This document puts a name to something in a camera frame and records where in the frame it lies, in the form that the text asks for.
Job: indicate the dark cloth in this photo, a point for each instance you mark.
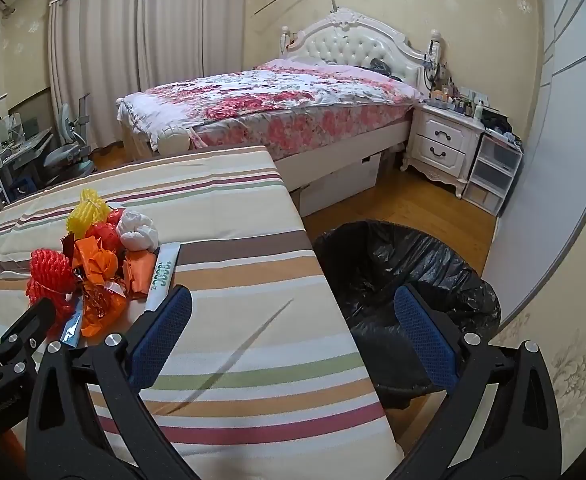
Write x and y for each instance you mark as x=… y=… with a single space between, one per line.
x=380 y=66

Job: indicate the beige curtain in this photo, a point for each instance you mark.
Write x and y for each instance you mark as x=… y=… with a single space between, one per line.
x=148 y=50

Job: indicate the black bag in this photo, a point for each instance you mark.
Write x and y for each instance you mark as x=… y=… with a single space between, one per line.
x=495 y=122

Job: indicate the white nightstand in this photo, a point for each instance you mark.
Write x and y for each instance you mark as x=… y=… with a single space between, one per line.
x=440 y=147

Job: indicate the white tube with green print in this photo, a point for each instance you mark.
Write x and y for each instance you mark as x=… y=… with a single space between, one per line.
x=162 y=272

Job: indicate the cluster of small bottles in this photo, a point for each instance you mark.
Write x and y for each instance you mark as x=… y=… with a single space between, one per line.
x=455 y=100

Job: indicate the orange folded cloth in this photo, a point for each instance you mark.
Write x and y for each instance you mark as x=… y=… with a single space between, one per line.
x=140 y=271

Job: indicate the white bed with tufted headboard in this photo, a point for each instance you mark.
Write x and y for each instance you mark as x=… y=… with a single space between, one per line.
x=358 y=42

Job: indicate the grey desk chair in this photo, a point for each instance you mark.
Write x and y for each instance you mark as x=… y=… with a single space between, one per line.
x=70 y=152

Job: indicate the white sliding wardrobe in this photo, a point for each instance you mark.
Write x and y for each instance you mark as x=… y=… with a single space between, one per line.
x=548 y=160

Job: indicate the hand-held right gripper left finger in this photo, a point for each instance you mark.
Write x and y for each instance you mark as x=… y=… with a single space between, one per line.
x=160 y=327

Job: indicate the striped table cloth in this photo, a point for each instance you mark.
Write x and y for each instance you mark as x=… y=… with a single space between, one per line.
x=253 y=310

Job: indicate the orange crumpled paper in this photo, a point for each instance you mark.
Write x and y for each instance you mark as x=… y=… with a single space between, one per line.
x=93 y=262

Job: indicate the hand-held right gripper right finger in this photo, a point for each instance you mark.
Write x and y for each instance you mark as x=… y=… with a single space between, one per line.
x=425 y=337

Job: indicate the white crumpled tissue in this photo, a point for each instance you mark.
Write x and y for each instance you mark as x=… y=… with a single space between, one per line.
x=138 y=230

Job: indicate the yellow foam net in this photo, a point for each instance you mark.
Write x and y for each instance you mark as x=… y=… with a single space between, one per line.
x=89 y=212

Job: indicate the grey study desk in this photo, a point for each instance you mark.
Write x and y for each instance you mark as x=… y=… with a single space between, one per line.
x=25 y=147

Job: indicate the white tube with blue end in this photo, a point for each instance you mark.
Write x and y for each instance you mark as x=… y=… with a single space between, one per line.
x=71 y=329

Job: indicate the red foam net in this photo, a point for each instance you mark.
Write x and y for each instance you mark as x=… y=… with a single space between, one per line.
x=48 y=272

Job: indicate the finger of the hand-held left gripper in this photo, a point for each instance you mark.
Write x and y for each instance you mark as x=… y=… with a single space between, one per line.
x=30 y=327

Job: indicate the orange crumpled wrapper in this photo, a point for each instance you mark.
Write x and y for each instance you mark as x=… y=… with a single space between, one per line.
x=100 y=319

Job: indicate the white cardboard box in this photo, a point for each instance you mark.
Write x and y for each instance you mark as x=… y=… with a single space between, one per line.
x=340 y=187

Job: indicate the black bagged trash bin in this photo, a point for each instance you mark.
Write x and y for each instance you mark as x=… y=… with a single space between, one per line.
x=388 y=270

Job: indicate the red-orange crumpled plastic bag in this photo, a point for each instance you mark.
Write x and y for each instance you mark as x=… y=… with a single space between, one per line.
x=104 y=232

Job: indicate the clear plastic drawer unit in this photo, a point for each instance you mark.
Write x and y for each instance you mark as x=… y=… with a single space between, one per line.
x=493 y=172

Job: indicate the pink floral blanket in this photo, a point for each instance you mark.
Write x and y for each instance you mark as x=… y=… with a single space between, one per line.
x=283 y=100

